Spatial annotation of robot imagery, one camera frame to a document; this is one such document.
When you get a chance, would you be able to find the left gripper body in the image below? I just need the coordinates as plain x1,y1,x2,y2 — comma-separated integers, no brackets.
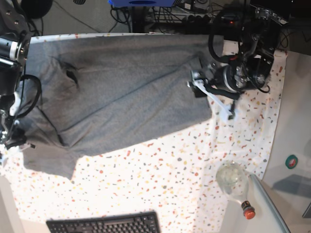
187,64,243,120

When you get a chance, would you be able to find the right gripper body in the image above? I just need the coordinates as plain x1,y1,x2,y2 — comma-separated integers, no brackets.
0,109,36,168

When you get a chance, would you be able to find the grey t-shirt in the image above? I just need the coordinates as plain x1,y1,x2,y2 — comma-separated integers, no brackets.
19,34,212,178

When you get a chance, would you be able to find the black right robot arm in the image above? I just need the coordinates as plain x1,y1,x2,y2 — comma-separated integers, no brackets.
0,0,42,166

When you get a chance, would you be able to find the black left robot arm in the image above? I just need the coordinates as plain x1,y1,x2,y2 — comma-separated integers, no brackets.
188,2,287,120

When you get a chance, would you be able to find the clear bottle red cap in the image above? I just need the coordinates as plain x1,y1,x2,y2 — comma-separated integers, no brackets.
216,161,256,220

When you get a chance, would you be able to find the green tape roll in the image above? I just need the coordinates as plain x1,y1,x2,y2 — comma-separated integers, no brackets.
285,155,298,169

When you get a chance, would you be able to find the terrazzo pattern tablecloth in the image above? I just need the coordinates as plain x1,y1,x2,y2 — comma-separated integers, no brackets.
0,33,287,233

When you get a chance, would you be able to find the black round stand base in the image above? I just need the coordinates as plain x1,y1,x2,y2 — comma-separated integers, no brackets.
21,0,53,19

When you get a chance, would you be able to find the blue box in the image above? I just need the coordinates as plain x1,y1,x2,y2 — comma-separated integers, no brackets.
108,0,181,7

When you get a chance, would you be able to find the black keyboard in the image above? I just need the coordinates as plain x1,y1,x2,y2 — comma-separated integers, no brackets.
46,211,161,233

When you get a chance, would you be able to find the wire rack shelf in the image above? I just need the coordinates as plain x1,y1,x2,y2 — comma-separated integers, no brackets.
146,0,223,23

